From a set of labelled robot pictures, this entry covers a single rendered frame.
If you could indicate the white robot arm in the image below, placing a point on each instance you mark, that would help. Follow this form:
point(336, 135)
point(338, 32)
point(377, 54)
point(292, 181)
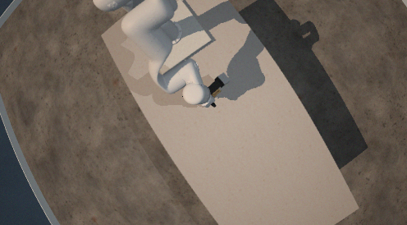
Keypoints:
point(144, 25)

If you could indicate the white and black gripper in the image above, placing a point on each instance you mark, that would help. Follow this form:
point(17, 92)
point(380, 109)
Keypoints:
point(210, 102)

